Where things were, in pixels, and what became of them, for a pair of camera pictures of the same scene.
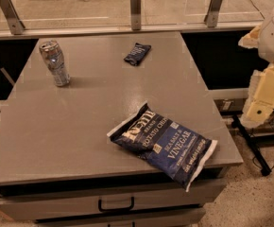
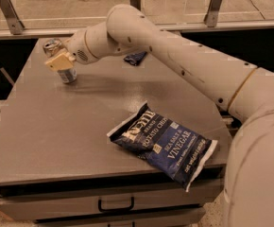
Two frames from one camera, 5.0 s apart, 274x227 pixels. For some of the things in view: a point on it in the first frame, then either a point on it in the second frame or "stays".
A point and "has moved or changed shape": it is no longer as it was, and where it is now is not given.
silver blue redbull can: x=53 y=57 has moved or changed shape
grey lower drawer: x=187 y=218 stays
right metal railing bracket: x=212 y=17 stays
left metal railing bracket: x=17 y=27 stays
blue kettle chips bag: x=164 y=146 stays
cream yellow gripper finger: x=268 y=87 → x=61 y=61
